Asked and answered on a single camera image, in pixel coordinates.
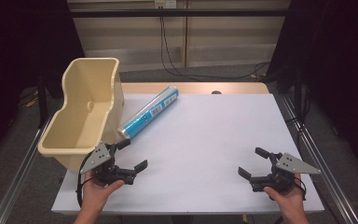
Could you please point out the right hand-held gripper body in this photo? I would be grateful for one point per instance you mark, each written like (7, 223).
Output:
(292, 166)

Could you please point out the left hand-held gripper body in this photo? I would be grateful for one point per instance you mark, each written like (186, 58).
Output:
(100, 157)

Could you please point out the blue and white roll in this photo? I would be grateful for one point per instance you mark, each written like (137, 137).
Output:
(149, 113)

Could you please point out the cream plastic bin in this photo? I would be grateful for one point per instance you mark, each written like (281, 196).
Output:
(84, 93)

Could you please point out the person's right hand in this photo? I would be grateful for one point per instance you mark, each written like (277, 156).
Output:
(287, 200)

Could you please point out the person's left hand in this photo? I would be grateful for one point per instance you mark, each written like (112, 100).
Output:
(94, 194)

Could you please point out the white table mat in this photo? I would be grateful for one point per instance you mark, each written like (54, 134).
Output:
(205, 140)

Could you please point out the yellow floor tape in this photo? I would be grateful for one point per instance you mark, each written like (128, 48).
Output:
(31, 102)

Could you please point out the black curtain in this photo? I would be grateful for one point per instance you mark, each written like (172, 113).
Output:
(18, 62)
(338, 62)

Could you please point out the black horizontal bar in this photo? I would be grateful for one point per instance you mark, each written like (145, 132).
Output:
(121, 13)

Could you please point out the aluminium frame rail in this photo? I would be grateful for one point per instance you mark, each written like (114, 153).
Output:
(15, 180)
(323, 165)

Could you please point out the white wall socket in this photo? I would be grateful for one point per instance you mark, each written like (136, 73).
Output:
(165, 3)

